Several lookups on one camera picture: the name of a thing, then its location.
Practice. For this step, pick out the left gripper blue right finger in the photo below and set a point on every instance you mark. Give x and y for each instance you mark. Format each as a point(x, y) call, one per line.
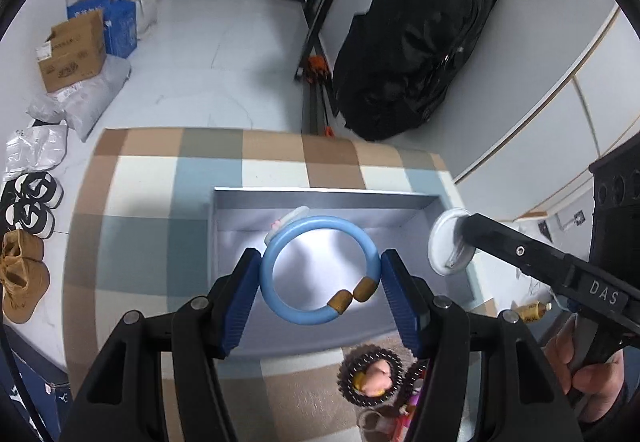
point(429, 325)

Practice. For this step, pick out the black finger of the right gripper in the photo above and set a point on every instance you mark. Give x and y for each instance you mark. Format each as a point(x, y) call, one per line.
point(534, 258)

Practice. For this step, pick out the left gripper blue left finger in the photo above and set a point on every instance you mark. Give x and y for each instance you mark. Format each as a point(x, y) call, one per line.
point(212, 325)

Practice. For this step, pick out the person's right hand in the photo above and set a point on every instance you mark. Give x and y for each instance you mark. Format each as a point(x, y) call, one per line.
point(601, 383)

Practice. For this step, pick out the grey cardboard box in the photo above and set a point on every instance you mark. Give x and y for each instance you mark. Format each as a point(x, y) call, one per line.
point(323, 240)

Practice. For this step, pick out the checkered table mat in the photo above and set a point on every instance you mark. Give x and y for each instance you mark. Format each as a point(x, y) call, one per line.
point(138, 240)

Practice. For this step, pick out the black backpack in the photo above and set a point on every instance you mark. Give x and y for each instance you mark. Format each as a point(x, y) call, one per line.
point(398, 61)

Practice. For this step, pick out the brown boot near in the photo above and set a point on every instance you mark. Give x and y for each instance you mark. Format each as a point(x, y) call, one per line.
point(24, 283)

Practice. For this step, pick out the brown boot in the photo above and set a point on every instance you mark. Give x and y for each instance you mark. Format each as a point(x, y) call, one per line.
point(19, 245)
point(24, 283)

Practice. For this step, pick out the dark blue shoe box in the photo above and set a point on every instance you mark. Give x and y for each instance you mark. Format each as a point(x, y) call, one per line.
point(46, 384)

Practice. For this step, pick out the black metal stand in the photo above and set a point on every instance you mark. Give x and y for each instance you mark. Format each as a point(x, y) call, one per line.
point(318, 101)

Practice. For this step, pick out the brown boot far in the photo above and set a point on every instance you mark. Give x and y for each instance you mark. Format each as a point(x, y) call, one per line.
point(19, 245)

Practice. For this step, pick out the black white sneaker near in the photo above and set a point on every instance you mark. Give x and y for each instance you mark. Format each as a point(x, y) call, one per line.
point(29, 216)

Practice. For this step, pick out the black white sneaker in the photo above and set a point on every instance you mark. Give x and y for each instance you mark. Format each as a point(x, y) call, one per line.
point(29, 216)
point(39, 187)

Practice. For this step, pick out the black white sneaker far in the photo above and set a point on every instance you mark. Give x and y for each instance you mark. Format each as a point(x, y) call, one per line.
point(39, 187)

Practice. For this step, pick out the orange black tool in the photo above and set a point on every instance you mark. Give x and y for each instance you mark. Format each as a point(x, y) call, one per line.
point(317, 70)

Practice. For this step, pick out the white crumpled plastic bag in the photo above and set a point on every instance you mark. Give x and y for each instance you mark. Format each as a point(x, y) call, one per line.
point(35, 149)

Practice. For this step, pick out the grey plastic parcel bag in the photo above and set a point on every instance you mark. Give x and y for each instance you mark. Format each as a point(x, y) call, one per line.
point(82, 104)

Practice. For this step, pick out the brown cardboard box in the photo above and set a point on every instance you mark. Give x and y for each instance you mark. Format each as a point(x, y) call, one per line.
point(74, 52)

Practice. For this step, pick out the blue cardboard box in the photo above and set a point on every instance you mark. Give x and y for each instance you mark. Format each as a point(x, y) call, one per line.
point(119, 23)

